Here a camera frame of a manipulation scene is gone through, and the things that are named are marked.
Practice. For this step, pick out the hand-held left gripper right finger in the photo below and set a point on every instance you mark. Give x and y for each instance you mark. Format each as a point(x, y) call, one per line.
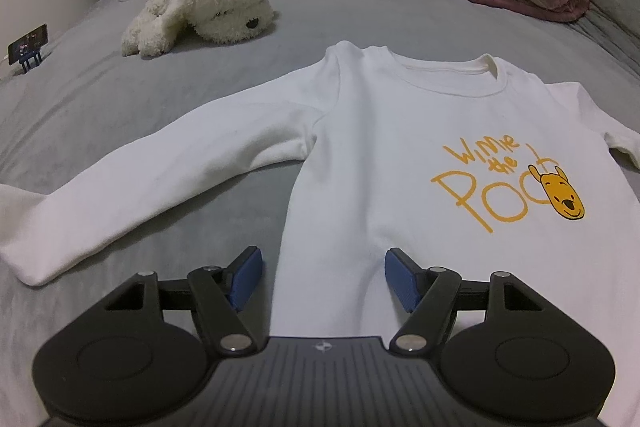
point(402, 279)

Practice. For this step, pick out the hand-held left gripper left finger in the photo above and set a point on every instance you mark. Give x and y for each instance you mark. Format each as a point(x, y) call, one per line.
point(245, 279)

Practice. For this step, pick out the white printed sweatshirt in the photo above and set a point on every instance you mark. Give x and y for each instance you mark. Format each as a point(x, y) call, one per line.
point(390, 132)

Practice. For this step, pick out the grey bed sheet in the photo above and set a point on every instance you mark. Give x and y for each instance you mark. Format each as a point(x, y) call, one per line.
point(150, 107)

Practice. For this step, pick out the white plush dog toy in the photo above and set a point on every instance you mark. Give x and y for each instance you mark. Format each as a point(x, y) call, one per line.
point(220, 7)

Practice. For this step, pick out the blue phone stand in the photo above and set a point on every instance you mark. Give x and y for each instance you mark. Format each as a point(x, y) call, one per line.
point(31, 62)

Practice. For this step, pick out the smartphone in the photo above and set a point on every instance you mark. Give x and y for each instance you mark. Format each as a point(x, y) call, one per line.
point(27, 43)

